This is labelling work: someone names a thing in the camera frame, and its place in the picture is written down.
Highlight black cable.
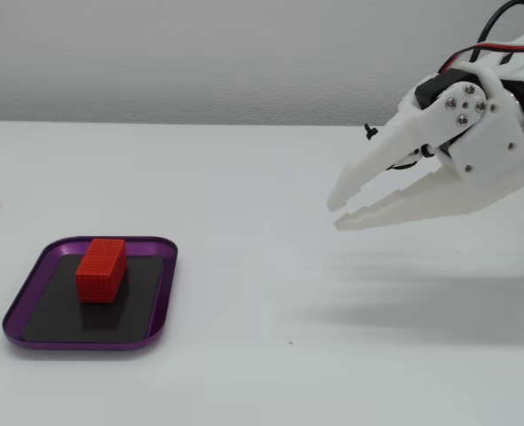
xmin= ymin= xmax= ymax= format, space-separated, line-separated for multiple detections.
xmin=476 ymin=0 xmax=524 ymax=55

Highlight red white black servo wires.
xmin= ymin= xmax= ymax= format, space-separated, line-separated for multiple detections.
xmin=437 ymin=40 xmax=524 ymax=75

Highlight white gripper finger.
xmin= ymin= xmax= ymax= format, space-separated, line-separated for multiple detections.
xmin=334 ymin=167 xmax=481 ymax=232
xmin=326 ymin=84 xmax=489 ymax=212

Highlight purple metal tray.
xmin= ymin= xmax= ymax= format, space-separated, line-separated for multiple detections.
xmin=2 ymin=235 xmax=179 ymax=351

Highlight red studded cube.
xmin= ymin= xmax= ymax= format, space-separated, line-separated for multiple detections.
xmin=75 ymin=238 xmax=128 ymax=304

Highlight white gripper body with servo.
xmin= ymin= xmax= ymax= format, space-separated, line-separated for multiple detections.
xmin=414 ymin=65 xmax=524 ymax=214

